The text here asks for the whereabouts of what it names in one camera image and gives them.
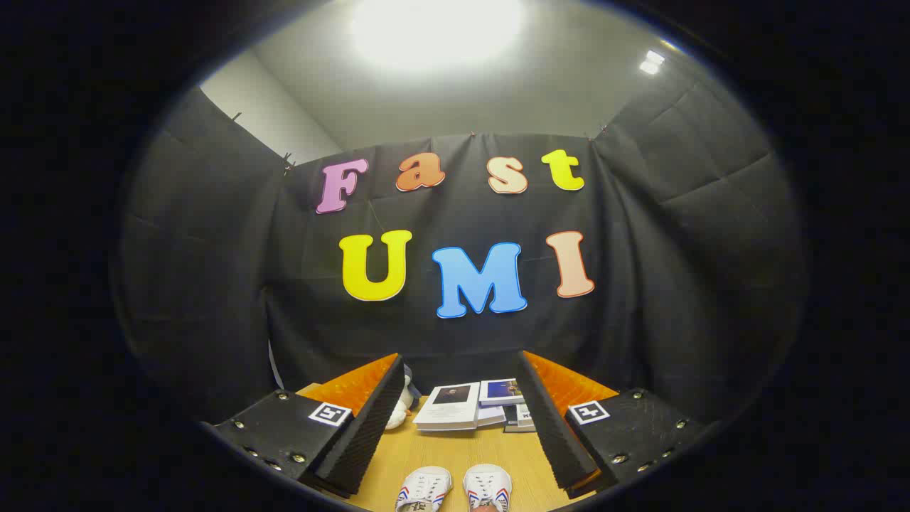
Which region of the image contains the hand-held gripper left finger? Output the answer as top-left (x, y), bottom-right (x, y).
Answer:
top-left (212, 353), bottom-right (406, 498)

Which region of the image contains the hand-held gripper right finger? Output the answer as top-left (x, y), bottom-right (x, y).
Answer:
top-left (515, 350), bottom-right (706, 500)

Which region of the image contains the white canvas shoe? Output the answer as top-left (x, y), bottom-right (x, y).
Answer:
top-left (463, 464), bottom-right (513, 512)
top-left (395, 466), bottom-right (454, 512)

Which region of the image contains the white plush toy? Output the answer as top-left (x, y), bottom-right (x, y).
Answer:
top-left (385, 370), bottom-right (417, 431)

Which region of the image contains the dark grey book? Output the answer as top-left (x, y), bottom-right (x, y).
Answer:
top-left (503, 405), bottom-right (537, 433)

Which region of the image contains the book with blue picture cover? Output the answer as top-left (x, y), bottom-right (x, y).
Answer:
top-left (478, 378), bottom-right (525, 407)

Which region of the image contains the white book with portrait cover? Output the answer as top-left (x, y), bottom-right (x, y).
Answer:
top-left (413, 382), bottom-right (481, 432)

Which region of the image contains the large ceiling light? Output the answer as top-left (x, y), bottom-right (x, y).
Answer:
top-left (348, 0), bottom-right (527, 72)

